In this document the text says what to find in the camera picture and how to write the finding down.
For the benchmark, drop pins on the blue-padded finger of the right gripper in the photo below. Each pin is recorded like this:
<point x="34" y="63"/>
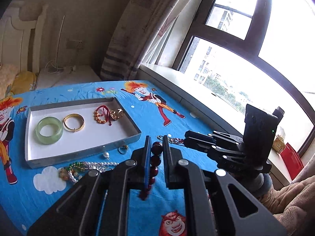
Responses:
<point x="199" y="144"/>
<point x="199" y="137"/>

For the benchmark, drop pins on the white bedside table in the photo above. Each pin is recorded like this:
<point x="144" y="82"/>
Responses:
<point x="68" y="76"/>

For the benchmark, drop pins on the blue cartoon blanket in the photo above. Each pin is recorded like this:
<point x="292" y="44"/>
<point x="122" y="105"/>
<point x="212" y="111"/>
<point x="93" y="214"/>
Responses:
<point x="26" y="193"/>

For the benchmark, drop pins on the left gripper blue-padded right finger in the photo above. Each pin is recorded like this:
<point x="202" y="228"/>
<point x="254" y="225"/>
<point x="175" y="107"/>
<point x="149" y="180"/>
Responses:
<point x="215" y="203"/>

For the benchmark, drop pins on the gold bangle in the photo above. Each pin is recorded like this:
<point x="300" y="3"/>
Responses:
<point x="74" y="122"/>

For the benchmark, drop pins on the white wooden headboard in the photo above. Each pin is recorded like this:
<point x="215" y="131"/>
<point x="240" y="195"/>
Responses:
<point x="21" y="40"/>

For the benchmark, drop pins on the pearl earring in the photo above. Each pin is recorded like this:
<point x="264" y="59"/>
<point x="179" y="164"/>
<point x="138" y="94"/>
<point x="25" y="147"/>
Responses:
<point x="106" y="155"/>

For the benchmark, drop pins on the wall power socket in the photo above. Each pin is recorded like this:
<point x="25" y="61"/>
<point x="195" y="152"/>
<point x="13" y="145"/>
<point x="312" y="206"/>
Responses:
<point x="74" y="44"/>

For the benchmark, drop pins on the grey cardboard jewelry tray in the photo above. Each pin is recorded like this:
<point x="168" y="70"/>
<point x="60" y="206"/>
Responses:
<point x="82" y="135"/>

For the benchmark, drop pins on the yellow floral bed sheet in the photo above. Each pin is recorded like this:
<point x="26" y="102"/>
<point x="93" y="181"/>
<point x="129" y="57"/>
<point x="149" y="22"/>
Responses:
<point x="24" y="82"/>

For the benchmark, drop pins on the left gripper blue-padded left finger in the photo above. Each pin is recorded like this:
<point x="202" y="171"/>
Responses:
<point x="98" y="203"/>

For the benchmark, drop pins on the dark framed window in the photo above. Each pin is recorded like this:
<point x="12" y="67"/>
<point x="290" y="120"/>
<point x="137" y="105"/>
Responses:
<point x="248" y="48"/>

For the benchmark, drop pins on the gold openwork ball ornament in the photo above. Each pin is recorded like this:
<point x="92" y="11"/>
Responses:
<point x="116" y="114"/>

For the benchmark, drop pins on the flower enamel safety-pin brooch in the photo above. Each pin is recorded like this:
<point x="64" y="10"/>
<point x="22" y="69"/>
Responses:
<point x="172" y="140"/>

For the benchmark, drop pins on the slim white floor lamp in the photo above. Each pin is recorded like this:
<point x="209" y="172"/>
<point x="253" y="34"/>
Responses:
<point x="53" y="66"/>

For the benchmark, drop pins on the striped printed curtain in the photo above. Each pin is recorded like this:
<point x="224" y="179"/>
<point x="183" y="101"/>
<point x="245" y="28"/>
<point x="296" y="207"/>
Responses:
<point x="140" y="28"/>

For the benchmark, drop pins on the green jade bangle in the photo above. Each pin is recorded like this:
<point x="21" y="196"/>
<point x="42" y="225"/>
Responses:
<point x="49" y="130"/>

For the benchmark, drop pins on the red gift box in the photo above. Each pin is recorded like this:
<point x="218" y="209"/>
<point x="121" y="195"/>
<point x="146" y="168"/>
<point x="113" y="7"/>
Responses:
<point x="292" y="161"/>

